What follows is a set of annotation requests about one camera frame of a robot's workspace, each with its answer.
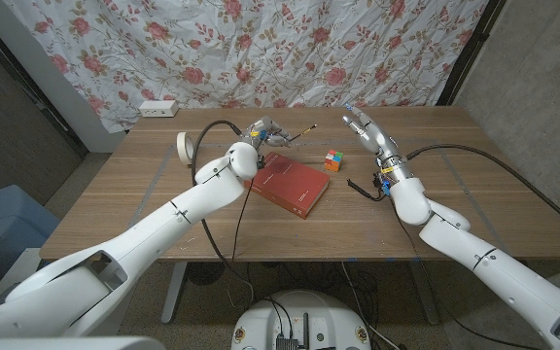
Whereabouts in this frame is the white power strip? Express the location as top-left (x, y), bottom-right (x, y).
top-left (138, 99), bottom-right (180, 119)

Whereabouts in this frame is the red hardcover book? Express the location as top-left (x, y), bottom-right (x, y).
top-left (244, 151), bottom-right (332, 220)

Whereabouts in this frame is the black mechanical pencil yellow label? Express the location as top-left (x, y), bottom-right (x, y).
top-left (287, 123), bottom-right (318, 143)

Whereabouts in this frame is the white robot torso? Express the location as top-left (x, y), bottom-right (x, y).
top-left (0, 335), bottom-right (167, 350)

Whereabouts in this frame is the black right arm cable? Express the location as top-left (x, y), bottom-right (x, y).
top-left (405, 143), bottom-right (560, 242)

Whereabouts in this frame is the small Rubik's cube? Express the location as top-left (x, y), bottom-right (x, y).
top-left (324, 149), bottom-right (344, 173)

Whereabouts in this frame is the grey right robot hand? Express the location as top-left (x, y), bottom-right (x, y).
top-left (341, 104), bottom-right (412, 181)

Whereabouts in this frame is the white table leg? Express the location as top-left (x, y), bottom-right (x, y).
top-left (408, 260), bottom-right (440, 326)
top-left (160, 262), bottom-right (189, 326)

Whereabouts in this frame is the floral backdrop cloth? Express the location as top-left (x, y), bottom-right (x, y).
top-left (2, 0), bottom-right (490, 133)

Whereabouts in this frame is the masking tape roll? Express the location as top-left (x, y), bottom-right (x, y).
top-left (176, 131), bottom-right (196, 166)

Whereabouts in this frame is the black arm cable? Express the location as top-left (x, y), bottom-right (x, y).
top-left (191, 120), bottom-right (257, 307)
top-left (405, 143), bottom-right (560, 242)

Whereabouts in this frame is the black round fan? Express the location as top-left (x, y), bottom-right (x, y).
top-left (185, 262), bottom-right (226, 286)

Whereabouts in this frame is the black backdrop pole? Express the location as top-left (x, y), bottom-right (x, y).
top-left (436, 0), bottom-right (508, 107)

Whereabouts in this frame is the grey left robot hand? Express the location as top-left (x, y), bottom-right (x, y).
top-left (240, 115), bottom-right (294, 152)

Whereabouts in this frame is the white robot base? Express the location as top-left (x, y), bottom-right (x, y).
top-left (230, 290), bottom-right (372, 350)

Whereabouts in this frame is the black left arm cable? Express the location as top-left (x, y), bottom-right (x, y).
top-left (191, 120), bottom-right (257, 307)

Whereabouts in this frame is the blue plastic bin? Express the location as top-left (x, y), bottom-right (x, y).
top-left (0, 184), bottom-right (61, 288)

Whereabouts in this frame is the black strap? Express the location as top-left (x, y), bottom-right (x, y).
top-left (346, 178), bottom-right (387, 202)

